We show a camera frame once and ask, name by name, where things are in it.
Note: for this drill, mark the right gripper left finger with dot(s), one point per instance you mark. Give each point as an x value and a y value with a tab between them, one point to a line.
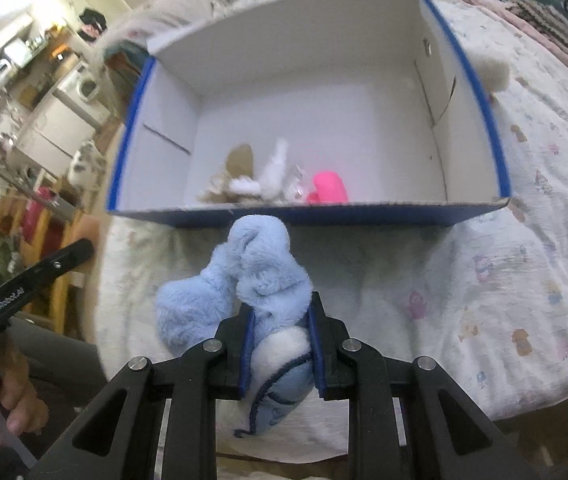
148	406

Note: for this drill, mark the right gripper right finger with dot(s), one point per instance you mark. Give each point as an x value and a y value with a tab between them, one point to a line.
407	420

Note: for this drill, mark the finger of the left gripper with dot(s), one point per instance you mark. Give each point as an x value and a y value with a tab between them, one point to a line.
19	291

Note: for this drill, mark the cream ruffled scrunchie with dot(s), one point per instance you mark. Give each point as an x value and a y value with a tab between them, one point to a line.
223	188

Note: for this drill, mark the pink soft ball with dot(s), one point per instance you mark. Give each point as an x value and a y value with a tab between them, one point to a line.
327	188

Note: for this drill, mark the white soft sock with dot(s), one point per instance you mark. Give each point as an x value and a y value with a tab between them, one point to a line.
274	171

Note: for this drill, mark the clear plastic packaged item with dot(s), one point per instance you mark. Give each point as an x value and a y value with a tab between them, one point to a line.
294	188

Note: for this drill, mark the person left hand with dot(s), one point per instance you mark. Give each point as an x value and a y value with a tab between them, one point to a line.
27	413

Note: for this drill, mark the yellow wooden chair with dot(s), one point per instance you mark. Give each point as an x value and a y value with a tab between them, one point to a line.
31	230

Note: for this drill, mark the white patterned bed cover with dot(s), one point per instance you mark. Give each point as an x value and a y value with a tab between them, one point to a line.
486	297

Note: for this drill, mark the white kitchen cabinet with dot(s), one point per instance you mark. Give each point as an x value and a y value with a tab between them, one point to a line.
54	131

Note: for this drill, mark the white washing machine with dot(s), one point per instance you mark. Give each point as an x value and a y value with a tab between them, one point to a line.
79	88

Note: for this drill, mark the white box blue edges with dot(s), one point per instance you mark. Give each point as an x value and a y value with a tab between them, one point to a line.
377	95

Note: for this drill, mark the beige rumpled blanket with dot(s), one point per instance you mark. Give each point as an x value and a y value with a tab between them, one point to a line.
126	40

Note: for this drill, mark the fluffy cream plush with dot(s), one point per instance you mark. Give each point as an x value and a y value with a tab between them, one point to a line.
493	73

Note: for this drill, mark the striped knitted cloth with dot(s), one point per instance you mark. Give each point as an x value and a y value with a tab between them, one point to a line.
544	19

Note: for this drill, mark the dark clothes on wall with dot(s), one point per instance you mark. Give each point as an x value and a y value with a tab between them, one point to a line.
92	25

